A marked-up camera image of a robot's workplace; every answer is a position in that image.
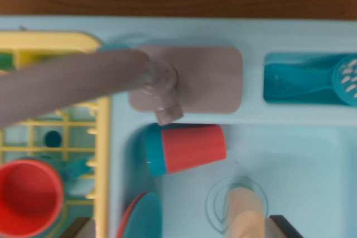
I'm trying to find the red toy plate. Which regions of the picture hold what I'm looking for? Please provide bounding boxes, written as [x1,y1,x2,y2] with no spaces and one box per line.
[116,192,150,238]

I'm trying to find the teal scrub brush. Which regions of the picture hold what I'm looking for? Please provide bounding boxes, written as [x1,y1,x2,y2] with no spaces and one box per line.
[264,55,357,108]

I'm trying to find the green toy utensil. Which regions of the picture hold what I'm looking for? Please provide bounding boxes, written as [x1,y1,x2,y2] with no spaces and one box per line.
[0,52,17,71]

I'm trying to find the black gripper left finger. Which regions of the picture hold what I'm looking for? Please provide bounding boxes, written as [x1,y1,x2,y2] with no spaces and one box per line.
[58,217,97,238]

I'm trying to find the red toy tumbler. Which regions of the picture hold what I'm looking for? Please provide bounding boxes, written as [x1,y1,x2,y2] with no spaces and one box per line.
[160,125,227,174]

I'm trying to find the teal toy fork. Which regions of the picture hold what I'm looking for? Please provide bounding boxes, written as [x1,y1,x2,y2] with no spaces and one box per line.
[99,43,131,52]

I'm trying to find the cream toy detergent bottle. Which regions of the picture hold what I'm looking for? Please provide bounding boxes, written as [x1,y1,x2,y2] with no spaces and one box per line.
[227,187,266,238]

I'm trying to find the light blue toy sink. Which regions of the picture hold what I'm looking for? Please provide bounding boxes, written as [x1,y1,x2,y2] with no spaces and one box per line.
[0,14,357,238]

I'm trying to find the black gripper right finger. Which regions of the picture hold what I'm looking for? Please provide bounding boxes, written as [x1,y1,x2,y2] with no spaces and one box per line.
[264,215,305,238]

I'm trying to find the yellow dish rack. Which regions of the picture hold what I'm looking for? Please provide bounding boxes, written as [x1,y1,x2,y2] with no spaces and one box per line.
[0,31,112,238]

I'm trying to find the red toy mug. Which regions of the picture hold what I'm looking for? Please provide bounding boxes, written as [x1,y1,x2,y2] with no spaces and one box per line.
[0,159,65,237]

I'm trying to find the teal toy tumbler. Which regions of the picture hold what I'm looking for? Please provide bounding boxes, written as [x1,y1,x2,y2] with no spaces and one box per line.
[144,129,168,177]

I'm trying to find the teal toy mug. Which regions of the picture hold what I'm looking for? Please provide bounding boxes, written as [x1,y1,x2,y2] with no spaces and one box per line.
[27,154,94,188]

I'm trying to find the teal toy plate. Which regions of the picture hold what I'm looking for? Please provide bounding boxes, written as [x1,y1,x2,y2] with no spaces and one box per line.
[122,192,163,238]

